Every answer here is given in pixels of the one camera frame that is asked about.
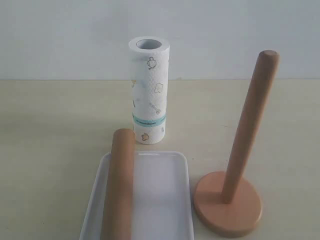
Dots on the wooden paper towel holder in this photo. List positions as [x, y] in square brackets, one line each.
[224, 201]

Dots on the white printed paper towel roll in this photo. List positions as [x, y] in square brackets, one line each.
[149, 59]

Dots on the white rectangular plastic tray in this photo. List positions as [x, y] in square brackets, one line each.
[162, 206]

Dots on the brown cardboard tube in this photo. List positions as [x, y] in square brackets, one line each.
[118, 204]

